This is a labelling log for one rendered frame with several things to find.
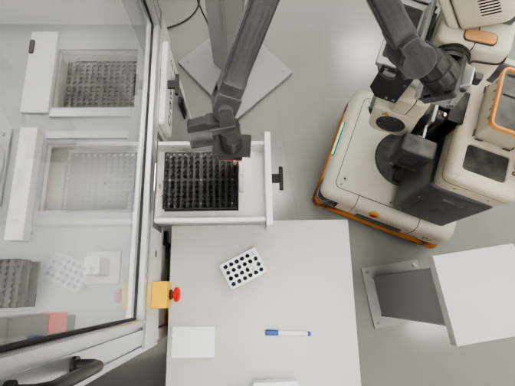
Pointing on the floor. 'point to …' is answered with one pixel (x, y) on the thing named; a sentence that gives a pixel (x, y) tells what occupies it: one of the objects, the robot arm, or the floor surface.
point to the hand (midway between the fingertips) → (234, 158)
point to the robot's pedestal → (448, 293)
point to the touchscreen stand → (211, 63)
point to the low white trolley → (267, 304)
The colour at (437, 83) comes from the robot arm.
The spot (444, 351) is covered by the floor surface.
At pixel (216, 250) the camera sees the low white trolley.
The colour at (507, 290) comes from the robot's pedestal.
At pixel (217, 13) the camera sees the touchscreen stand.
